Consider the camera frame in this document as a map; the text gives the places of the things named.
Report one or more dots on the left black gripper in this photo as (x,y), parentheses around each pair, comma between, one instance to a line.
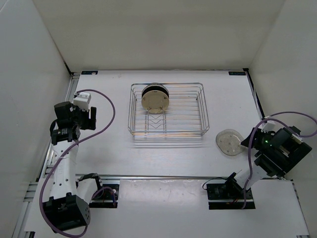
(90,123)

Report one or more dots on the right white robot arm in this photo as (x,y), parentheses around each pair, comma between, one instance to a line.
(277,154)

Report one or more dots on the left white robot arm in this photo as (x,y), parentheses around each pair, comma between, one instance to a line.
(68,204)

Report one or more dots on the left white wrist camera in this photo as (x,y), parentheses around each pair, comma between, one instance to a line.
(82,100)

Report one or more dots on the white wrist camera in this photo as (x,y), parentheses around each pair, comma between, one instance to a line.
(268,125)
(82,100)

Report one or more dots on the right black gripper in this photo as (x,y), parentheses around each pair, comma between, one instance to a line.
(258,134)

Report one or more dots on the aluminium table frame rail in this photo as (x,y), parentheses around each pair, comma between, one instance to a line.
(30,198)

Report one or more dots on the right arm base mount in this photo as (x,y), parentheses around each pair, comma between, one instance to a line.
(220,197)

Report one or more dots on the beige printed plate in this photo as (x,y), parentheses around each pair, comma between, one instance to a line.
(155,102)

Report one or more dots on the black plate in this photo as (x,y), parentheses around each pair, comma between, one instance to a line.
(161,89)

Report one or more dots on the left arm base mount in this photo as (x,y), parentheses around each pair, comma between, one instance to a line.
(105,198)

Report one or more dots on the chrome wire dish rack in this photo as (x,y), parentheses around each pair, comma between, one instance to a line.
(186,115)

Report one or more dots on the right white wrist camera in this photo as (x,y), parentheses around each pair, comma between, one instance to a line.
(268,125)

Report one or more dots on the clear glass plate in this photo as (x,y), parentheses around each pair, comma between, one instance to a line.
(228,141)
(155,85)

